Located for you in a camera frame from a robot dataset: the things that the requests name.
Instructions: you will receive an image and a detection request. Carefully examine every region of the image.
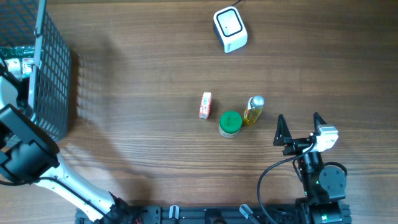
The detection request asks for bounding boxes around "green foil packet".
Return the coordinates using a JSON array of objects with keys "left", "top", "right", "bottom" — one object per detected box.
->
[{"left": 1, "top": 46, "right": 35, "bottom": 58}]

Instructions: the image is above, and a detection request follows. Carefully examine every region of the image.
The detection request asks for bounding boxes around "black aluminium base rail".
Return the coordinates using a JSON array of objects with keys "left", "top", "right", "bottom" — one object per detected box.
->
[{"left": 75, "top": 204, "right": 353, "bottom": 224}]

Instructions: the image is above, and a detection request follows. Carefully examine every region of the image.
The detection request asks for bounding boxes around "yellow oil bottle silver cap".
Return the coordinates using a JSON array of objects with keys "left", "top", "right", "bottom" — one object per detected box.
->
[{"left": 243, "top": 95, "right": 265, "bottom": 126}]

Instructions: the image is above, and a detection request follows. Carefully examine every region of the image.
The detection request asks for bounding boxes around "white barcode scanner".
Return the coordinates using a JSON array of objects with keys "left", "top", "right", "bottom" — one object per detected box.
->
[{"left": 213, "top": 6, "right": 248, "bottom": 54}]

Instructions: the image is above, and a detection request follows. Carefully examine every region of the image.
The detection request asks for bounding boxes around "grey plastic mesh basket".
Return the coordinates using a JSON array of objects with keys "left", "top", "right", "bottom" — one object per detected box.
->
[{"left": 1, "top": 0, "right": 72, "bottom": 141}]

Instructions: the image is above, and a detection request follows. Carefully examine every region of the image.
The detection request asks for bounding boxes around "red tissue pack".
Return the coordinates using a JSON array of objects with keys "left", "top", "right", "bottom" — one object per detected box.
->
[{"left": 199, "top": 92, "right": 211, "bottom": 119}]

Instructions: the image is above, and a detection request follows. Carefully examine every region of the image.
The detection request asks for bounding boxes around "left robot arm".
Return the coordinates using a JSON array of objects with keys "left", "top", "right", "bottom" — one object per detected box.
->
[{"left": 1, "top": 104, "right": 138, "bottom": 223}]

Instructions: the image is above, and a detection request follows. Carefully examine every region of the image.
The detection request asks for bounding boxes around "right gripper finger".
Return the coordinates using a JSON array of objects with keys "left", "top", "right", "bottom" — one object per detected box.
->
[
  {"left": 273, "top": 114, "right": 292, "bottom": 146},
  {"left": 313, "top": 112, "right": 326, "bottom": 130}
]

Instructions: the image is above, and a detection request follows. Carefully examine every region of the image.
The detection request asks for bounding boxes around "green lid jar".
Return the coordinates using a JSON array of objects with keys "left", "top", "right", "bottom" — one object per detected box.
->
[{"left": 219, "top": 111, "right": 243, "bottom": 138}]

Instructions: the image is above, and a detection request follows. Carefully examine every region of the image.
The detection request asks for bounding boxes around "right camera cable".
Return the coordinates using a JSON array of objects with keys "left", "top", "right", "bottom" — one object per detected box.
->
[{"left": 257, "top": 142, "right": 317, "bottom": 224}]

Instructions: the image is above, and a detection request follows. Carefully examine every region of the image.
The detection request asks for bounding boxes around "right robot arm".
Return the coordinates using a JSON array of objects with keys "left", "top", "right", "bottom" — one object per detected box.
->
[{"left": 273, "top": 113, "right": 352, "bottom": 223}]

